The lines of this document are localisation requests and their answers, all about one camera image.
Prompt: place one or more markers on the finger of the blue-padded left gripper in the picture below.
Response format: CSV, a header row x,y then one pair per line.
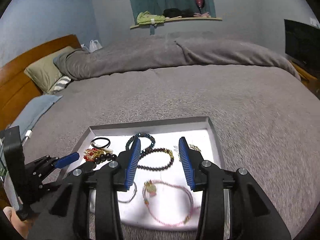
x,y
66,160
82,172

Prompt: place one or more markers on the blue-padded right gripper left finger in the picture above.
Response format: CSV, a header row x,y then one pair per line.
x,y
133,156

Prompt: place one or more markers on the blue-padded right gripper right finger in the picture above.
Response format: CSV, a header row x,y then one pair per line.
x,y
185,153

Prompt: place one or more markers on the red bead gold jewelry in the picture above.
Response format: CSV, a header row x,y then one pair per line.
x,y
91,153

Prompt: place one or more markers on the grey jewelry tray box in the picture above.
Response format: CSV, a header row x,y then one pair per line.
x,y
160,200

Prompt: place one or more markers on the person's left hand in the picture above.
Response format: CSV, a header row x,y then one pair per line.
x,y
22,227

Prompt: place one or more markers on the gold hair clip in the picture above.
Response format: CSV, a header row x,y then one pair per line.
x,y
105,152

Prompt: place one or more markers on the white charger plug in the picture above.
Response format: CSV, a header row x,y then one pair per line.
x,y
27,136

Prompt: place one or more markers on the blue blanket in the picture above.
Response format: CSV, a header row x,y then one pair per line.
x,y
31,113

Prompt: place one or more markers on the striped pillow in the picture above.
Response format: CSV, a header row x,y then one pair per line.
x,y
60,84

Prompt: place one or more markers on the grey bed sheet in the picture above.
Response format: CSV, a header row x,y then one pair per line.
x,y
267,121

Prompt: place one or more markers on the wooden headboard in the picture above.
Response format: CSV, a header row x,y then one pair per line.
x,y
17,89

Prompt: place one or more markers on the olive green pillow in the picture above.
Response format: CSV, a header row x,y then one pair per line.
x,y
44,72

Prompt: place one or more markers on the grey duvet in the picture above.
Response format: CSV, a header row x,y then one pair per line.
x,y
170,50

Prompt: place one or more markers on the white plastic bag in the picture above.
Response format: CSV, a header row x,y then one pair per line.
x,y
94,45

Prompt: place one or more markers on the wooden window sill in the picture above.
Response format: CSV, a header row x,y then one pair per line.
x,y
170,20

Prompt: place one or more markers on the green cloth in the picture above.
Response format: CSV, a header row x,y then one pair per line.
x,y
145,18

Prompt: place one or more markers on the wooden tv stand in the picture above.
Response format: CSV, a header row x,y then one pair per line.
x,y
309,81

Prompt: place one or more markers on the pink cloth on sill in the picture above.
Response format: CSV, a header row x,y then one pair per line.
x,y
202,15

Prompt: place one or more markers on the black cloth on sill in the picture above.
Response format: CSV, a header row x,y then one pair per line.
x,y
174,12

